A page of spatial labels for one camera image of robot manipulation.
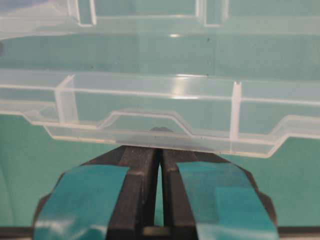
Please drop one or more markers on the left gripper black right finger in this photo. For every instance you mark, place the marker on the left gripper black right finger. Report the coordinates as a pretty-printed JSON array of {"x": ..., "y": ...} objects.
[{"x": 206, "y": 197}]

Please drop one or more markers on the clear plastic box lid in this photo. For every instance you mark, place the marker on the clear plastic box lid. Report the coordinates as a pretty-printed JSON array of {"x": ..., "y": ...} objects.
[{"x": 213, "y": 114}]

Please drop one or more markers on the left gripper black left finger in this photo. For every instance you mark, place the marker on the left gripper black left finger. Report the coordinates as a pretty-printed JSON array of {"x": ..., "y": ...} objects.
[{"x": 112, "y": 196}]

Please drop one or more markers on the clear plastic storage box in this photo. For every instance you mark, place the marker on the clear plastic storage box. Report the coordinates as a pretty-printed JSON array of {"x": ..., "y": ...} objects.
[{"x": 227, "y": 38}]

